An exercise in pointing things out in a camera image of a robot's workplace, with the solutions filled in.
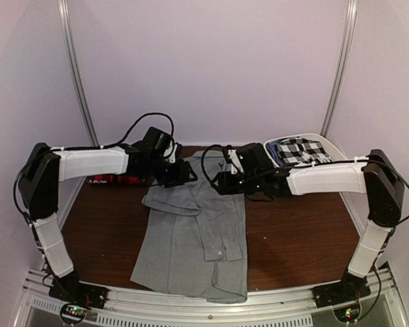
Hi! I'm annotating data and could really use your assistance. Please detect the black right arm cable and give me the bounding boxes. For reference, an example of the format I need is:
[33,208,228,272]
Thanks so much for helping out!
[201,144,229,185]

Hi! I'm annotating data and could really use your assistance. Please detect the aluminium corner post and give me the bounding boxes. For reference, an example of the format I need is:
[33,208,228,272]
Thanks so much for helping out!
[57,0,100,147]
[320,0,358,138]

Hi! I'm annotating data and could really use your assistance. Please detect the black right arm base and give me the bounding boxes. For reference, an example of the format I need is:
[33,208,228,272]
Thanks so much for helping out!
[312,272,371,324]

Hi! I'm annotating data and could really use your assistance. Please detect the white laundry basket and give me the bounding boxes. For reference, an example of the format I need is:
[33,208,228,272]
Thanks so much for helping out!
[263,133,346,167]

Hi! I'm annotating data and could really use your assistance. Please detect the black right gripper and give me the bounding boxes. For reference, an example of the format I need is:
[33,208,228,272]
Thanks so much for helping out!
[211,171,262,196]

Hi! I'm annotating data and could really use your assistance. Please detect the left aluminium corner post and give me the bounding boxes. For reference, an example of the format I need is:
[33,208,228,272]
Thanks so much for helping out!
[57,0,100,147]

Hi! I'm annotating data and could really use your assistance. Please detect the red black plaid shirt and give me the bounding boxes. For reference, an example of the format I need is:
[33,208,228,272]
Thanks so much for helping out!
[86,174,146,185]

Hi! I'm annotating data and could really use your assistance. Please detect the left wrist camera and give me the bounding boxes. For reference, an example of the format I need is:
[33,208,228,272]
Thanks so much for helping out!
[163,141,181,164]

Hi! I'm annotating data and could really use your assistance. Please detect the blue plaid shirt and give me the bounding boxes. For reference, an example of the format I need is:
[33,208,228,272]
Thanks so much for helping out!
[265,140,283,166]

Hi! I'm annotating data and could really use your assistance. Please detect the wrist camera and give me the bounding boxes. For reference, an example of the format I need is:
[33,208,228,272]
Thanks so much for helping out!
[223,145,243,174]
[163,141,181,164]

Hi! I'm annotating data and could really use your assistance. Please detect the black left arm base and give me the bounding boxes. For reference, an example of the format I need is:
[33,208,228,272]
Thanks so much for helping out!
[48,279,108,326]

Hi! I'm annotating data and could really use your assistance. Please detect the grey long sleeve shirt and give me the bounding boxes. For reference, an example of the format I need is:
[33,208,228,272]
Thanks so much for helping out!
[130,151,247,304]

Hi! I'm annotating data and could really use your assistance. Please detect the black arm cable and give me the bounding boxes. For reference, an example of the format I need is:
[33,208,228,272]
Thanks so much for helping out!
[201,144,229,185]
[12,113,175,219]

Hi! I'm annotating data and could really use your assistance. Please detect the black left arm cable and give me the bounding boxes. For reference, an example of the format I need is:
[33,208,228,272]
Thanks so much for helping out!
[12,113,175,219]

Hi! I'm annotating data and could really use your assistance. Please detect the aluminium front rail frame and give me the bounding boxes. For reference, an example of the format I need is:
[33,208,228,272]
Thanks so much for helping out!
[10,268,409,326]

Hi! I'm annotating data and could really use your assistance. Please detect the right aluminium corner post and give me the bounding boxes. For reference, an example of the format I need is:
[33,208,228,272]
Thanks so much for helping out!
[320,0,358,138]

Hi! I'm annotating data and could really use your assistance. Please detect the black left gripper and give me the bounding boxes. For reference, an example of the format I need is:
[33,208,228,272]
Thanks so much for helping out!
[147,155,198,189]

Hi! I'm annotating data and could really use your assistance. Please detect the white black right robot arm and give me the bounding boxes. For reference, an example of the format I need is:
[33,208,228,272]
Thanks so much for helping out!
[210,144,404,301]

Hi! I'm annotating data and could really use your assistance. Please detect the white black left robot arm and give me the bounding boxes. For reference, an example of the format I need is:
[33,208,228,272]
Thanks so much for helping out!
[14,127,198,302]

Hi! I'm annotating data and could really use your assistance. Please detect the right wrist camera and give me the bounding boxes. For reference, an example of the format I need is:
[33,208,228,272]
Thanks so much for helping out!
[223,145,243,174]

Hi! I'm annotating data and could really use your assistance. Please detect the black white checked shirt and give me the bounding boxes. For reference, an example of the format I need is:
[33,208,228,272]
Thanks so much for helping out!
[275,136,334,165]

